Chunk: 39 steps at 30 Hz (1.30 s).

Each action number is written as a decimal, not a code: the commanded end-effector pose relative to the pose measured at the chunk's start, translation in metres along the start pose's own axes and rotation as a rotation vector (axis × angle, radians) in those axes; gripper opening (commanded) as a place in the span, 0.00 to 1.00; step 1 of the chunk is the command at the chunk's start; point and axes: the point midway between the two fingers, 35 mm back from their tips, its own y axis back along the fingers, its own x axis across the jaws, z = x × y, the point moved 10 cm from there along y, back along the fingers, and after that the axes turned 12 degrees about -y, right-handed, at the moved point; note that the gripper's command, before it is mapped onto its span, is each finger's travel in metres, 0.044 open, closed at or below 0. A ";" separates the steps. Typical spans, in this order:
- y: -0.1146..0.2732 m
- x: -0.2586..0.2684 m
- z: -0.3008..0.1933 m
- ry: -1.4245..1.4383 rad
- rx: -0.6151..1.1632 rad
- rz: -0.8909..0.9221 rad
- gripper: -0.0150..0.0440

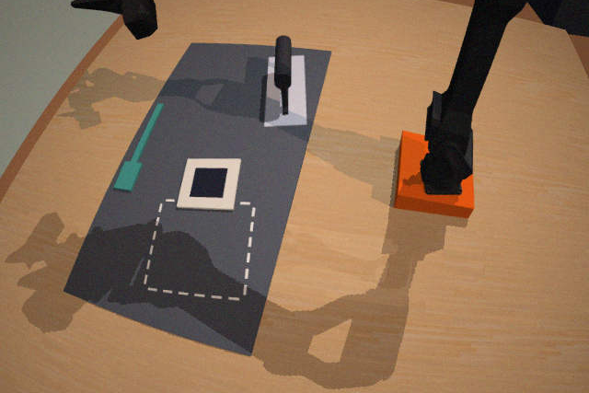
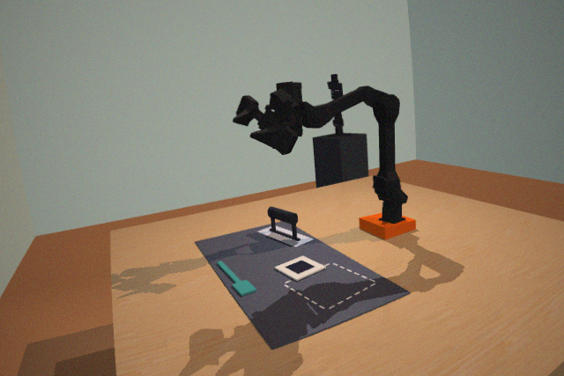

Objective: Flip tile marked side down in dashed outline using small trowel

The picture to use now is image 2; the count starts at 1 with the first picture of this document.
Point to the cream square tile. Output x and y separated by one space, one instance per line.
299 267

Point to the teal flat spatula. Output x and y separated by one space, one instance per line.
243 287

